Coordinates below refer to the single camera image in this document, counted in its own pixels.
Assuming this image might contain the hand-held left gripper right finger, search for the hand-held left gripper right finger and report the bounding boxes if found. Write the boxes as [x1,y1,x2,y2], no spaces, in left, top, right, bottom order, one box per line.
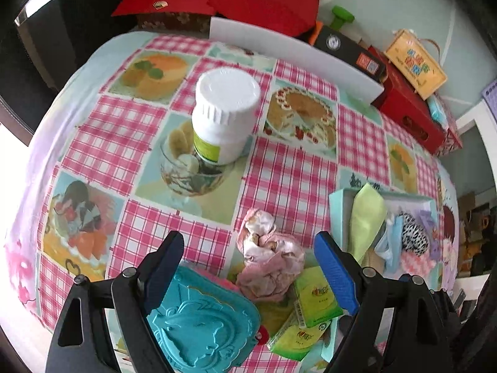
[314,231,461,373]

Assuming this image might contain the purple perforated basket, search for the purple perforated basket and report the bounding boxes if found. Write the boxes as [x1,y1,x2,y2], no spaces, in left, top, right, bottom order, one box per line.
[481,80,497,113]

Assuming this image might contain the pink satin cloth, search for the pink satin cloth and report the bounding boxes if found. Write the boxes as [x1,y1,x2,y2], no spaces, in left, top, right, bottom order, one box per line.
[235,208,307,302]

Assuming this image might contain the leopard print cloth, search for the leopard print cloth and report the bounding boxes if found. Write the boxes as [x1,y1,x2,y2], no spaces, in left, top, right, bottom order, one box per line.
[396,212,430,255]

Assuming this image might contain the white board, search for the white board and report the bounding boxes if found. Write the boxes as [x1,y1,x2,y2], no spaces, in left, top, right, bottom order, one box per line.
[209,16,385,104]

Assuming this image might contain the red box with window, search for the red box with window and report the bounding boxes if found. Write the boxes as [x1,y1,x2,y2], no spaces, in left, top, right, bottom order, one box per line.
[371,47,445,152]

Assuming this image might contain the dark cabinet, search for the dark cabinet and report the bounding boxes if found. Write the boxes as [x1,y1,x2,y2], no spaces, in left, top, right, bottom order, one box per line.
[11,0,78,90]

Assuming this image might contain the teal embossed pouch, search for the teal embossed pouch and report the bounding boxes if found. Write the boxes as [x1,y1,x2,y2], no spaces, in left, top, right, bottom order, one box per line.
[147,266,262,373]

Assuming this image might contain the blue face mask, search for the blue face mask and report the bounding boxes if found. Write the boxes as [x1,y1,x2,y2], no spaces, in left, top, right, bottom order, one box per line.
[375,215,404,270]

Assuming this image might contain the white shelf frame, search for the white shelf frame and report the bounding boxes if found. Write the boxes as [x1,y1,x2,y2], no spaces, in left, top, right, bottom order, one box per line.
[456,101,497,133]

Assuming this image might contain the green knob toy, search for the green knob toy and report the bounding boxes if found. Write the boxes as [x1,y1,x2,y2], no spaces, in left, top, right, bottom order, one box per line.
[331,5,355,30]

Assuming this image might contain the brown floral box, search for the brown floral box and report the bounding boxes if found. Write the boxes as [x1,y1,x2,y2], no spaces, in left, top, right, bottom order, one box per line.
[136,10,212,34]

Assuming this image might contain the light blue packet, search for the light blue packet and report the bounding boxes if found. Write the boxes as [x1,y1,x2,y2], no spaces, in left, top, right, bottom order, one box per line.
[427,95,447,123]

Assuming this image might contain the white tray with teal rim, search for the white tray with teal rim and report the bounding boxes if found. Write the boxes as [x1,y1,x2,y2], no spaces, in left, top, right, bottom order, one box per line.
[320,187,441,362]

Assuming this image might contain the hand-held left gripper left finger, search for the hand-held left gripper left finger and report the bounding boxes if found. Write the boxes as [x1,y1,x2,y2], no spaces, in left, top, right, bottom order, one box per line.
[44,230,185,373]

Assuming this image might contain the green cloth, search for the green cloth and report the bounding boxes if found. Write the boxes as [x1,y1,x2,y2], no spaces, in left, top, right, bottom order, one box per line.
[348,182,389,265]

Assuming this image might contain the purple cartoon packet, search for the purple cartoon packet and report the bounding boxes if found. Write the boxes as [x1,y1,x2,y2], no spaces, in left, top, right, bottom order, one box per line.
[415,207,439,237]

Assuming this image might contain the yellow gift box with handle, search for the yellow gift box with handle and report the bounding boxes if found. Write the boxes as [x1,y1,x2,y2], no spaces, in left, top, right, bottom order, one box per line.
[384,29,447,99]

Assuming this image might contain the pink white striped towel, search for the pink white striped towel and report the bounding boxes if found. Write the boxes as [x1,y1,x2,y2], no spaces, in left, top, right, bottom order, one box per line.
[400,251,435,278]

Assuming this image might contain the cardboard box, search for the cardboard box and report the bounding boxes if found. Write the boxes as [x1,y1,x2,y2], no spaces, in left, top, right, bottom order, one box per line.
[458,190,476,218]

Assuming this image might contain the pink checkered printed tablecloth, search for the pink checkered printed tablecloth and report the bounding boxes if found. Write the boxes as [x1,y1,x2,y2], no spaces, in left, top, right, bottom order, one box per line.
[4,29,461,373]

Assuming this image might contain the green tissue packet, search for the green tissue packet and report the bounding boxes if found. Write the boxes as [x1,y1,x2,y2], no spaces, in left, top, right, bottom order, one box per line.
[266,313,335,360]
[293,266,344,329]

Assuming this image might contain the white bottle with green label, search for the white bottle with green label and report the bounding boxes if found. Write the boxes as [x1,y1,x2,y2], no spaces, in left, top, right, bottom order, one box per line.
[191,68,262,165]

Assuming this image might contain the long black box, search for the long black box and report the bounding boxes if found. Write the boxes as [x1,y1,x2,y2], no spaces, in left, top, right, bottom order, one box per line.
[312,25,389,82]

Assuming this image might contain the red patterned box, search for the red patterned box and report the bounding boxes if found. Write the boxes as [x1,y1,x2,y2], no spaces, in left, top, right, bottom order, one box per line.
[433,101,463,158]

